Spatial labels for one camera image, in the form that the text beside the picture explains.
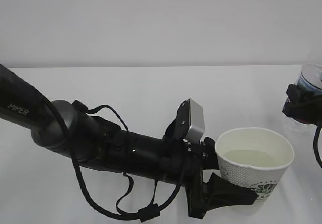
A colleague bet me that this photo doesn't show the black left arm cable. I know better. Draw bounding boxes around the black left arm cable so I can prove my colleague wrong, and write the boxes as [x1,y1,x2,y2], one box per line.
[42,99,197,222]

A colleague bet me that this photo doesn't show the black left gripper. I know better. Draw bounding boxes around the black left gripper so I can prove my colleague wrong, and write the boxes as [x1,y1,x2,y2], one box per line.
[158,137,257,219]

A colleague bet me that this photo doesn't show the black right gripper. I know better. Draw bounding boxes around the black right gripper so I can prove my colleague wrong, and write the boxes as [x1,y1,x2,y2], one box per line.
[282,84,321,126]

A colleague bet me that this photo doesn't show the white paper cup green print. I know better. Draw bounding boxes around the white paper cup green print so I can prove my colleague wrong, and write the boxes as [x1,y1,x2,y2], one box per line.
[214,127,295,215]

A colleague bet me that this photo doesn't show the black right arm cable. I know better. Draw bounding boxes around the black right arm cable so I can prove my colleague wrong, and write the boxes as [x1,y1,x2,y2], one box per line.
[313,125,322,168]

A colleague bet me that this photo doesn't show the clear water bottle red label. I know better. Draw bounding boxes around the clear water bottle red label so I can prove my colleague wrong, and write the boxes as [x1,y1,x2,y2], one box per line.
[284,50,322,131]

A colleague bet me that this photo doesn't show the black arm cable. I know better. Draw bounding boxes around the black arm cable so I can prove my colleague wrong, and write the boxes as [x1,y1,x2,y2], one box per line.
[313,125,322,168]
[42,99,197,222]

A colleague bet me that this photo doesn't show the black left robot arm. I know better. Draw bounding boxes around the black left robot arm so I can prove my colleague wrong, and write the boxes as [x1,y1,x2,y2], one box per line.
[1,66,257,222]

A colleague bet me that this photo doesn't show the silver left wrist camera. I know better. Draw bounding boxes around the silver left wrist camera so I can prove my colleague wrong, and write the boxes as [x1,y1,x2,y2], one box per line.
[163,98,205,144]

